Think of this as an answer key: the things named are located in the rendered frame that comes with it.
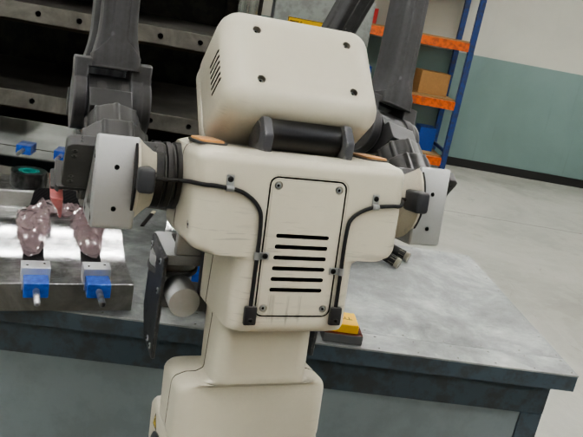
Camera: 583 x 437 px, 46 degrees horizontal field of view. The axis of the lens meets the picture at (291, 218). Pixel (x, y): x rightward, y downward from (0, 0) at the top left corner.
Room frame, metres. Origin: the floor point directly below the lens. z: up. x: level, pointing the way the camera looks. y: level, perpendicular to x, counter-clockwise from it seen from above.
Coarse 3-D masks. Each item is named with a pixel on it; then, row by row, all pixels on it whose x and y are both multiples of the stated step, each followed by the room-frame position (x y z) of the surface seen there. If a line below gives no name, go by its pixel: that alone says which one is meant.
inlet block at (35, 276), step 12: (24, 264) 1.13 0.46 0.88; (36, 264) 1.14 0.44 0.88; (48, 264) 1.15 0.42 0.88; (24, 276) 1.11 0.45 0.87; (36, 276) 1.12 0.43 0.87; (48, 276) 1.13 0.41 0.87; (24, 288) 1.09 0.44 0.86; (36, 288) 1.09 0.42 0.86; (48, 288) 1.10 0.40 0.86; (36, 300) 1.05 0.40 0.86
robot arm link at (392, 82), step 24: (408, 0) 1.14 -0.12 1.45; (408, 24) 1.13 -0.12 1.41; (384, 48) 1.14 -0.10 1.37; (408, 48) 1.12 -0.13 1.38; (384, 72) 1.11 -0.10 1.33; (408, 72) 1.11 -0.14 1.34; (384, 96) 1.08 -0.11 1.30; (408, 96) 1.11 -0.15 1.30; (408, 120) 1.11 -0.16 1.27; (360, 144) 1.05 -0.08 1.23
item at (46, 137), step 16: (16, 112) 2.04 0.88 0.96; (32, 112) 2.09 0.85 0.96; (0, 128) 1.96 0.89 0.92; (16, 128) 1.96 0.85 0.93; (32, 128) 1.97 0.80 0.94; (48, 128) 1.97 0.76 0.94; (64, 128) 1.98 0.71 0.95; (0, 144) 1.96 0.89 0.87; (32, 144) 1.97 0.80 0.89; (48, 144) 1.97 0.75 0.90; (64, 144) 1.98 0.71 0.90; (0, 160) 1.96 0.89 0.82; (16, 160) 1.96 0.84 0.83; (32, 160) 1.97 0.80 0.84; (48, 160) 1.98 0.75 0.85; (48, 176) 1.98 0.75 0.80
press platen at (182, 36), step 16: (0, 0) 1.96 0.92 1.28; (16, 0) 1.98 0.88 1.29; (32, 0) 2.14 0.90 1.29; (48, 0) 2.32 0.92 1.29; (64, 0) 2.55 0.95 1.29; (16, 16) 1.97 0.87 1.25; (32, 16) 1.98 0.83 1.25; (48, 16) 1.98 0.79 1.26; (64, 16) 1.99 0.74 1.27; (80, 16) 1.99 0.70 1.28; (144, 16) 2.44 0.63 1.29; (160, 16) 2.69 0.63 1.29; (144, 32) 2.02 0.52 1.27; (160, 32) 2.02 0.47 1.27; (176, 32) 2.03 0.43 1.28; (192, 32) 2.04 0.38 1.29; (208, 32) 2.21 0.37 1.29; (192, 48) 2.03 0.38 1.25
